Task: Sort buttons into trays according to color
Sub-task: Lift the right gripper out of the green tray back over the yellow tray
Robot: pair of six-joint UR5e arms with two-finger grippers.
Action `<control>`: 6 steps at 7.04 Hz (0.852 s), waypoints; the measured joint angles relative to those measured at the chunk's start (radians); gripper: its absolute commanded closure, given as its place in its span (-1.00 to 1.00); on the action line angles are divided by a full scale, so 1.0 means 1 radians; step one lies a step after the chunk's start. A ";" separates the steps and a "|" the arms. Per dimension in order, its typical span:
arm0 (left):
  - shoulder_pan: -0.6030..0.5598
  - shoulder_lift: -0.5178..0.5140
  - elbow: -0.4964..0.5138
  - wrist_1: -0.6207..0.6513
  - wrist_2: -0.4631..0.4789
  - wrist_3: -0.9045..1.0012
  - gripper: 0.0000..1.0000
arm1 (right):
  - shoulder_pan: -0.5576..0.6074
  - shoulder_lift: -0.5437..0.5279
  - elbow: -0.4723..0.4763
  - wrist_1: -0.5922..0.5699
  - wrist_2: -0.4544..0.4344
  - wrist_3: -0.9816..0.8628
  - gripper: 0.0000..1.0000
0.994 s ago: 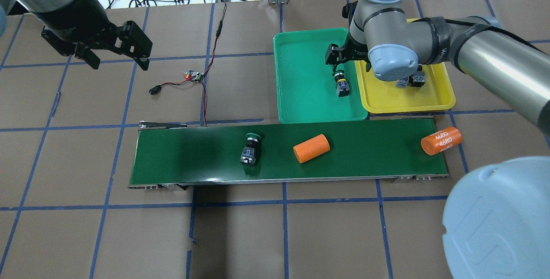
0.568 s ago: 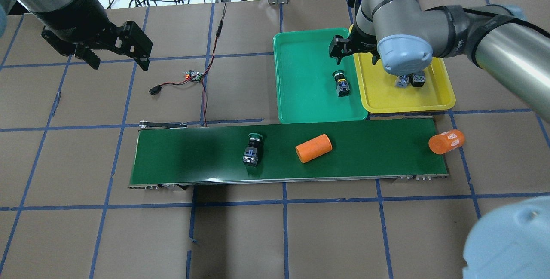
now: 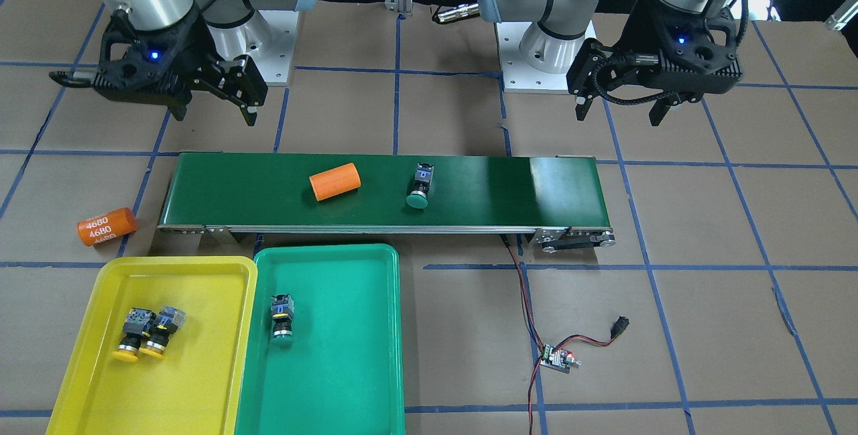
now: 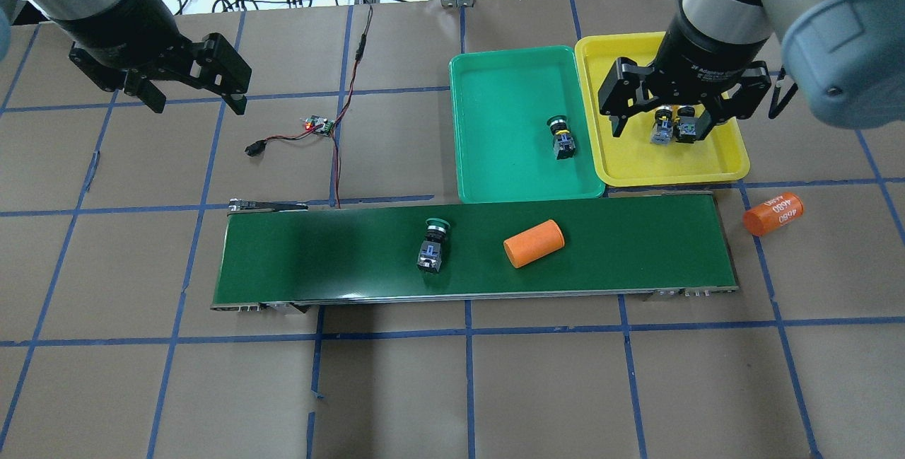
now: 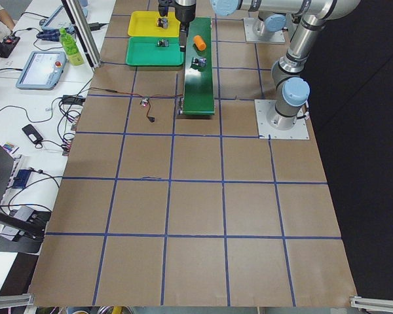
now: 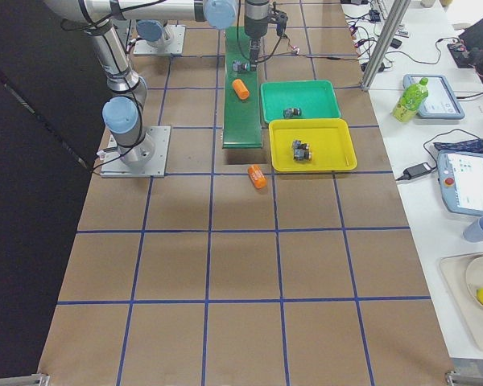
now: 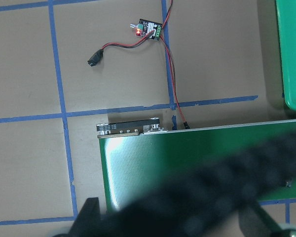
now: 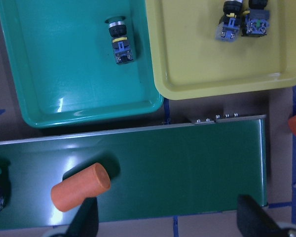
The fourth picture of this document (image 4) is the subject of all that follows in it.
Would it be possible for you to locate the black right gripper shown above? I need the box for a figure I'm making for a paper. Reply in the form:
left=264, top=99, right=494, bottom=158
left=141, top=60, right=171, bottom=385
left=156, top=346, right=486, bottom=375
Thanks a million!
left=598, top=17, right=771, bottom=142

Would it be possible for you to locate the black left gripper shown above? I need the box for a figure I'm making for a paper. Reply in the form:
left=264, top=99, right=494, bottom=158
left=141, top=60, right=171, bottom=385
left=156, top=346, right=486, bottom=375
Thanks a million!
left=69, top=33, right=252, bottom=115

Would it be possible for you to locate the yellow push button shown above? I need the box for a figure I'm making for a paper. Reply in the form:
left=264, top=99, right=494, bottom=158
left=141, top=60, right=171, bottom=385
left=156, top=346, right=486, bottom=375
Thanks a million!
left=673, top=105, right=699, bottom=144
left=650, top=105, right=675, bottom=146

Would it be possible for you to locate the green push button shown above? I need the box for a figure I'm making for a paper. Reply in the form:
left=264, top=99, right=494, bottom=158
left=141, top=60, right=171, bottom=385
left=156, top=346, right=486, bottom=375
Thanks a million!
left=547, top=115, right=578, bottom=160
left=416, top=217, right=450, bottom=273

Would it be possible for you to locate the orange cylinder with 4680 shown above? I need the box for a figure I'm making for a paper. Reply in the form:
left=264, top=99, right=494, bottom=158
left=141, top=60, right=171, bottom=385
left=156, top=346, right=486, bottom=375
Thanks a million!
left=742, top=192, right=805, bottom=237

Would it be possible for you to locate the plain orange cylinder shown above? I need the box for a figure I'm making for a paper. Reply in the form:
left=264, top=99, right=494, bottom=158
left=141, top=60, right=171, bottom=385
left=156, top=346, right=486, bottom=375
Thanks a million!
left=502, top=219, right=566, bottom=269

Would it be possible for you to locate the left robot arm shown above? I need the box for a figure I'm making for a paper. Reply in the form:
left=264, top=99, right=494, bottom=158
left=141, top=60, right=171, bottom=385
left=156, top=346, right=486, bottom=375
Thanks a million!
left=2, top=0, right=252, bottom=115

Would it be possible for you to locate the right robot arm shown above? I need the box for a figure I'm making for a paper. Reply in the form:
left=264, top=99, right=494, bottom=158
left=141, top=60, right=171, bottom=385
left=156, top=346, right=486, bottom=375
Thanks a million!
left=597, top=0, right=904, bottom=142

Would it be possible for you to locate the yellow plastic tray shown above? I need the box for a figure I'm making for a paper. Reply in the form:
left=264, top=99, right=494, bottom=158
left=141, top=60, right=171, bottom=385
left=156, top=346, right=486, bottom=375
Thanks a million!
left=574, top=31, right=751, bottom=187

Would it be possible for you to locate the green conveyor belt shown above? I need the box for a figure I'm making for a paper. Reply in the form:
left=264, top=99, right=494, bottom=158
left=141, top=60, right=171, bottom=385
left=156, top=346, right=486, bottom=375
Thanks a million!
left=210, top=192, right=738, bottom=310

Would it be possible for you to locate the small controller circuit board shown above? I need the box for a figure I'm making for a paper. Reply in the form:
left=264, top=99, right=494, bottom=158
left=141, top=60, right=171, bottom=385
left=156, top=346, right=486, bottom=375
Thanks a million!
left=303, top=115, right=337, bottom=137

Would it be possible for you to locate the green plastic tray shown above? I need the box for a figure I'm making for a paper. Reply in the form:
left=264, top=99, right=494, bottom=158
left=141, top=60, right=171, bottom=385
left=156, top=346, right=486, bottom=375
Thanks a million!
left=449, top=45, right=605, bottom=204

